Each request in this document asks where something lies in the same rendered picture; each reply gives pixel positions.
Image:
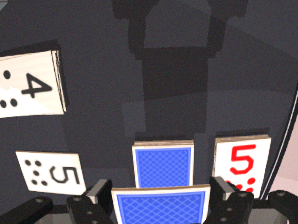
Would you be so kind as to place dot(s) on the mauve pink table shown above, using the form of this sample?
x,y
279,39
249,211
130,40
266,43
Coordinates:
x,y
287,173

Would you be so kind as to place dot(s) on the single black-print card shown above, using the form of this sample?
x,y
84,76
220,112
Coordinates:
x,y
53,173

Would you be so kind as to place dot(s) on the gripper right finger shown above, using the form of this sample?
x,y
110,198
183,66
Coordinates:
x,y
240,208

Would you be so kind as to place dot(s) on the black mat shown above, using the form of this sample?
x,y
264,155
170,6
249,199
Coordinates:
x,y
100,100

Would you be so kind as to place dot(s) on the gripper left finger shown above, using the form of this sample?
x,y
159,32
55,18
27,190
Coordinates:
x,y
80,210

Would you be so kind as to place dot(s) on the thick black-print card pile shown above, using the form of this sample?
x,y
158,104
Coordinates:
x,y
30,86

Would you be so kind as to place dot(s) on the red-print card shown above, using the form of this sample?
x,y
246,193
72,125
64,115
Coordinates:
x,y
241,160

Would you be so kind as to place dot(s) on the blue-backed card stack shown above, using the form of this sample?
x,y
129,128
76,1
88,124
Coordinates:
x,y
163,165

